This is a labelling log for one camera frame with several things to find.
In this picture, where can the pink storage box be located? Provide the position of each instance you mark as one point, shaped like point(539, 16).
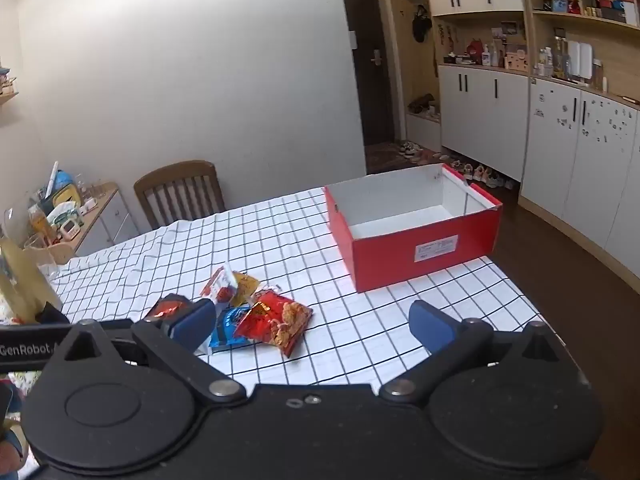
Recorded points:
point(517, 61)

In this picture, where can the white checkered tablecloth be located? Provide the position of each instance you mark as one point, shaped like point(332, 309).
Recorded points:
point(300, 240)

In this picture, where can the white orange snack packet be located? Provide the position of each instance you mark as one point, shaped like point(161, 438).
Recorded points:
point(220, 282)

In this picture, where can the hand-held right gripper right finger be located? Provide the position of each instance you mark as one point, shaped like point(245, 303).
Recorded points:
point(432, 325)

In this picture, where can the dark shoes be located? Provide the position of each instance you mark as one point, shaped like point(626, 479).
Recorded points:
point(421, 104)

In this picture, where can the blue snack packet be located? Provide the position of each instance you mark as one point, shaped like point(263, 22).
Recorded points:
point(227, 327)

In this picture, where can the white two-door cabinet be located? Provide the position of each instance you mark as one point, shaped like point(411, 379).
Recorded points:
point(480, 115)

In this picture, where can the yellow snack packet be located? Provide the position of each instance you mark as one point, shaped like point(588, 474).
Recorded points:
point(245, 287)

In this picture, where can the wooden chair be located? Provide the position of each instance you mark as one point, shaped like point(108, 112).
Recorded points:
point(175, 170)

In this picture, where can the white side cabinet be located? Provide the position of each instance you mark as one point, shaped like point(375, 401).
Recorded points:
point(107, 225)

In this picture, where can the white low shoe bench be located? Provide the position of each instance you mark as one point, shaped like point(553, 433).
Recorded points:
point(422, 130)

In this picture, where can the black hanging bag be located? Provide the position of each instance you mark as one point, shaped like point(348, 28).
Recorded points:
point(421, 25)

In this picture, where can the wooden wall shelf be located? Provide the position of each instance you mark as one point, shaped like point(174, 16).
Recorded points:
point(7, 95)

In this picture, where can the yellow paper bag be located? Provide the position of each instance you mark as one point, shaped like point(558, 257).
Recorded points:
point(22, 280)

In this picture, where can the brown snack packet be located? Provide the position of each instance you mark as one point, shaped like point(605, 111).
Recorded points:
point(167, 307)

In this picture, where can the red cardboard box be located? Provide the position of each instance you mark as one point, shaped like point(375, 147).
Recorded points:
point(425, 265)

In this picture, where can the patterned door mat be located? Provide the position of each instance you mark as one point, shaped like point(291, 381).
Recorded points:
point(385, 157)

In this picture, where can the row of shoes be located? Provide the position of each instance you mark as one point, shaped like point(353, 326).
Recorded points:
point(475, 170)

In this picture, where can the dark entrance door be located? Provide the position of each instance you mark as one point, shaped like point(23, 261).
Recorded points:
point(365, 60)

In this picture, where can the wooden shelf unit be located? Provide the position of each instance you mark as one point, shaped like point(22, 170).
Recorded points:
point(620, 60)

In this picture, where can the clear bottle yellow liquid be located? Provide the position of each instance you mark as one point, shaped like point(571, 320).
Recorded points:
point(561, 57)

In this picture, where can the white pump bottle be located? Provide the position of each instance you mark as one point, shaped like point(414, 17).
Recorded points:
point(486, 57)

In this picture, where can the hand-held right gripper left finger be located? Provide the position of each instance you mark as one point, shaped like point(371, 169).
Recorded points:
point(192, 325)

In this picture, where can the red snack packet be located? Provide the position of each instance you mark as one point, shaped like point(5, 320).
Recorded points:
point(272, 322)

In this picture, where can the blue yellow bag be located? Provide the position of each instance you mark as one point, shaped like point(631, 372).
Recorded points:
point(60, 187)

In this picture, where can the clear drinking glass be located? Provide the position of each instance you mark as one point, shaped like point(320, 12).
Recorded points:
point(37, 250)

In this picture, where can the white standing tray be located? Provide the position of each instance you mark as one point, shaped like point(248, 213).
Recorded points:
point(580, 60)

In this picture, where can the white cabinet with stickers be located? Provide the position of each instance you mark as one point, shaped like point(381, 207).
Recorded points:
point(575, 160)

